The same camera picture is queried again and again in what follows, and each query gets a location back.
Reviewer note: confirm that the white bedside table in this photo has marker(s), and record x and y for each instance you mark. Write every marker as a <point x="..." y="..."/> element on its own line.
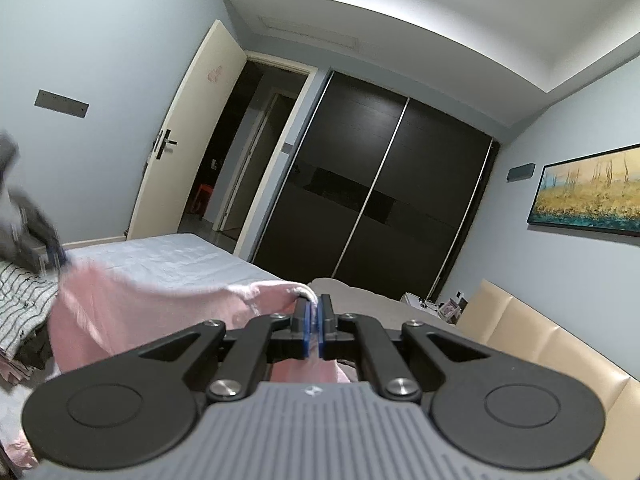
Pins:
<point x="417" y="301"/>

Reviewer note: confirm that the grey wall plate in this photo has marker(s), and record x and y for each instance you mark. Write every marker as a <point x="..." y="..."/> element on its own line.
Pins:
<point x="61" y="104"/>

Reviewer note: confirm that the dark wall box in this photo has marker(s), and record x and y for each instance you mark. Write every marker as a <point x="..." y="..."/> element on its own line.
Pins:
<point x="520" y="172"/>

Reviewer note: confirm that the pale pink embroidered garment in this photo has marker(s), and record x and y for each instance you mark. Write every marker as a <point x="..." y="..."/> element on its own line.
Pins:
<point x="12" y="370"/>

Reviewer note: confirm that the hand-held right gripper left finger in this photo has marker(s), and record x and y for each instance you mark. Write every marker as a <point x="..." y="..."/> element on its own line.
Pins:
<point x="303" y="330"/>

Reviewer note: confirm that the white door frame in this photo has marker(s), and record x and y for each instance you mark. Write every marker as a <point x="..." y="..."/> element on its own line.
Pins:
<point x="276" y="165"/>

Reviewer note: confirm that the grey blanket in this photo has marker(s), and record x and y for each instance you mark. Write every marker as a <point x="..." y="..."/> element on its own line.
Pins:
<point x="380" y="305"/>

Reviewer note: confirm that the dark cloth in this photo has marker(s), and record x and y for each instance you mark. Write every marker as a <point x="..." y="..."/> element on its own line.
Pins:
<point x="40" y="355"/>

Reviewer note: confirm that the light grey bed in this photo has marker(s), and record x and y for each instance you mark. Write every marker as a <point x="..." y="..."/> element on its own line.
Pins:
<point x="165" y="255"/>

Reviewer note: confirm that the person's pink clothing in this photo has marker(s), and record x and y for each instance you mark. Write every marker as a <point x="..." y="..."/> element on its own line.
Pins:
<point x="15" y="457"/>

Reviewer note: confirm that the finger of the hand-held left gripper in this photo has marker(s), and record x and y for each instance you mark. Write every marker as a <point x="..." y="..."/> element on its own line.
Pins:
<point x="47" y="240"/>

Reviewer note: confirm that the beige padded headboard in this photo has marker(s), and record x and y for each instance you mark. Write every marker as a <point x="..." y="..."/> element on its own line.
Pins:
<point x="545" y="345"/>

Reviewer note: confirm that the red stool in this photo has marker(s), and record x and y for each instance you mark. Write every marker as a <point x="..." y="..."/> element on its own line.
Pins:
<point x="201" y="199"/>

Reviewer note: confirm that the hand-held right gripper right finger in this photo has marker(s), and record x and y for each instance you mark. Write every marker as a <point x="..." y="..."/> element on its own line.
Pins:
<point x="322" y="330"/>

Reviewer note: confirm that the dark sliding wardrobe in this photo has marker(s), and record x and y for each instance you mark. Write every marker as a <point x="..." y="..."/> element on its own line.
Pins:
<point x="380" y="185"/>

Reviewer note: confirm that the cream door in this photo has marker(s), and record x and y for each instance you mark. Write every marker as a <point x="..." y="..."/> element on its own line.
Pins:
<point x="190" y="125"/>

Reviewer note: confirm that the framed landscape painting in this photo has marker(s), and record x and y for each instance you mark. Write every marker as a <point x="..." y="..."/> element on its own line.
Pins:
<point x="585" y="195"/>

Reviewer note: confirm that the grey striped cloth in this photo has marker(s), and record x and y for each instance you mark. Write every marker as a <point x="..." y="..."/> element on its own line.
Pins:
<point x="22" y="295"/>

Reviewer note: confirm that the small bedside box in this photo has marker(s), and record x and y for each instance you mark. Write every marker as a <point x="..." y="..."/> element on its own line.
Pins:
<point x="452" y="307"/>

